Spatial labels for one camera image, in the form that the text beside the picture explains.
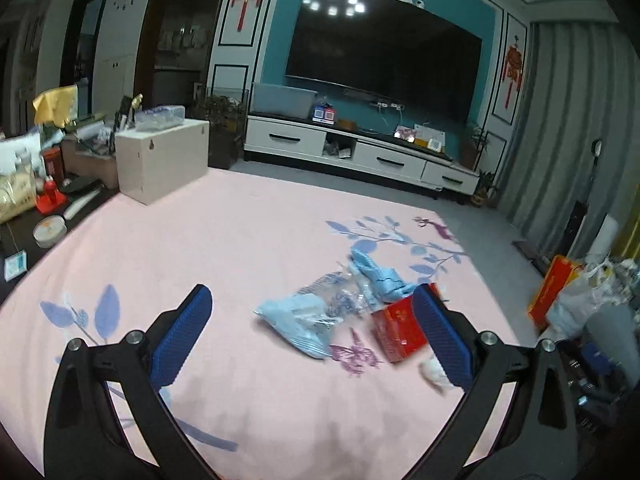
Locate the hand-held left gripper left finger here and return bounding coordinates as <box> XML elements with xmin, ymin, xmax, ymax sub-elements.
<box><xmin>44</xmin><ymin>283</ymin><xmax>221</xmax><ymax>480</ymax></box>

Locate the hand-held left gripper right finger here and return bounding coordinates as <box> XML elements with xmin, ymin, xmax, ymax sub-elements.
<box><xmin>405</xmin><ymin>283</ymin><xmax>578</xmax><ymax>480</ymax></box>

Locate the white tissue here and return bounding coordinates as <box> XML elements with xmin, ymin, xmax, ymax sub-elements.
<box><xmin>419</xmin><ymin>354</ymin><xmax>455</xmax><ymax>392</ymax></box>

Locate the red paper box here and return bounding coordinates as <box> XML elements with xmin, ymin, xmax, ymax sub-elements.
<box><xmin>370</xmin><ymin>284</ymin><xmax>447</xmax><ymax>364</ymax></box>

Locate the blue bag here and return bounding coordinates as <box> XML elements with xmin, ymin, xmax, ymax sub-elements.
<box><xmin>349</xmin><ymin>246</ymin><xmax>417</xmax><ymax>304</ymax></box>

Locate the clear plastic wrapper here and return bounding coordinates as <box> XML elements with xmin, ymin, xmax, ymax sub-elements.
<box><xmin>299</xmin><ymin>270</ymin><xmax>382</xmax><ymax>317</ymax></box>

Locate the light blue plastic packet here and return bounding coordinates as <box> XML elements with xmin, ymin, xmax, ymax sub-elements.
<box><xmin>254</xmin><ymin>294</ymin><xmax>347</xmax><ymax>359</ymax></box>

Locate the pink floral tablecloth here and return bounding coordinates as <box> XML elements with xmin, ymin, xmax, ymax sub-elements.
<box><xmin>0</xmin><ymin>167</ymin><xmax>532</xmax><ymax>480</ymax></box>

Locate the orange cardboard box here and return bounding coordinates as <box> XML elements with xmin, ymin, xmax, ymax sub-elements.
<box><xmin>527</xmin><ymin>255</ymin><xmax>584</xmax><ymax>329</ymax></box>

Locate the white shopping bag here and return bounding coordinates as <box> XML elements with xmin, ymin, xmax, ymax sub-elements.
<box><xmin>545</xmin><ymin>260</ymin><xmax>632</xmax><ymax>342</ymax></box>

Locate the small potted plant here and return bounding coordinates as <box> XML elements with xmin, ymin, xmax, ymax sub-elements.
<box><xmin>472</xmin><ymin>170</ymin><xmax>501</xmax><ymax>209</ymax></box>

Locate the white shoehorn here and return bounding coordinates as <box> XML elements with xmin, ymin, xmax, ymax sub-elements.
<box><xmin>62</xmin><ymin>187</ymin><xmax>106</xmax><ymax>221</ymax></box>

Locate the beige cardboard box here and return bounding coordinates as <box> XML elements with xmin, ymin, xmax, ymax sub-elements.
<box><xmin>115</xmin><ymin>119</ymin><xmax>210</xmax><ymax>206</ymax></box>

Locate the black remote control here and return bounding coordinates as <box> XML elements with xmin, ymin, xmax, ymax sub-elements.
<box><xmin>60</xmin><ymin>177</ymin><xmax>104</xmax><ymax>194</ymax></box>

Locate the small printed card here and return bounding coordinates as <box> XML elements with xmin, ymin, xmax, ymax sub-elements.
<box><xmin>4</xmin><ymin>250</ymin><xmax>27</xmax><ymax>280</ymax></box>

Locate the upright floor vacuum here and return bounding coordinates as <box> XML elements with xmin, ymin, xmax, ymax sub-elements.
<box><xmin>565</xmin><ymin>139</ymin><xmax>604</xmax><ymax>257</ymax></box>

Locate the red stamp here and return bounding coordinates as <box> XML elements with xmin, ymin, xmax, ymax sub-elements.
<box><xmin>35</xmin><ymin>177</ymin><xmax>69</xmax><ymax>214</ymax></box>

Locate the brown cardboard box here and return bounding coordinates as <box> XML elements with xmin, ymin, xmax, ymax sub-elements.
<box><xmin>62</xmin><ymin>130</ymin><xmax>120</xmax><ymax>189</ymax></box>

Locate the tall potted plant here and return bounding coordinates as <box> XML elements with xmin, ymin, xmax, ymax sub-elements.
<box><xmin>461</xmin><ymin>125</ymin><xmax>492</xmax><ymax>171</ymax></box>

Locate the desk calendar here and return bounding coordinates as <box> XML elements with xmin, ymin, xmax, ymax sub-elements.
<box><xmin>415</xmin><ymin>127</ymin><xmax>446</xmax><ymax>154</ymax></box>

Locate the glass fish tank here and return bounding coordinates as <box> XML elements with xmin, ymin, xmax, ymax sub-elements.
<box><xmin>192</xmin><ymin>87</ymin><xmax>250</xmax><ymax>169</ymax></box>

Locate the red canister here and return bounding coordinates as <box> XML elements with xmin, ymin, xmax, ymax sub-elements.
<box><xmin>42</xmin><ymin>149</ymin><xmax>66</xmax><ymax>184</ymax></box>

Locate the beige food bag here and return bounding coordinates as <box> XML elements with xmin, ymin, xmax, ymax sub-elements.
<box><xmin>0</xmin><ymin>172</ymin><xmax>39</xmax><ymax>226</ymax></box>

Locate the clear plastic box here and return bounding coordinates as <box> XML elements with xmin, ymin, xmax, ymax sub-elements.
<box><xmin>135</xmin><ymin>105</ymin><xmax>187</xmax><ymax>131</ymax></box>

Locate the white television cabinet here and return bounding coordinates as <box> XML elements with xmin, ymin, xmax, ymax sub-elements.
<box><xmin>244</xmin><ymin>115</ymin><xmax>481</xmax><ymax>197</ymax></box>

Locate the grey curtain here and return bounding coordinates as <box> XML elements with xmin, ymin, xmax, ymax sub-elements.
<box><xmin>500</xmin><ymin>22</ymin><xmax>640</xmax><ymax>263</ymax></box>

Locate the clear storage container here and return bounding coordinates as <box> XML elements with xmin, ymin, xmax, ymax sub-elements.
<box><xmin>251</xmin><ymin>82</ymin><xmax>319</xmax><ymax>122</ymax></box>

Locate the yellow cloth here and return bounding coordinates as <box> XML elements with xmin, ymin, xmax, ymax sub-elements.
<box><xmin>33</xmin><ymin>85</ymin><xmax>79</xmax><ymax>129</ymax></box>

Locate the black flat television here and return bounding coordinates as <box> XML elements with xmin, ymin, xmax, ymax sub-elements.
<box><xmin>285</xmin><ymin>0</ymin><xmax>484</xmax><ymax>124</ymax></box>

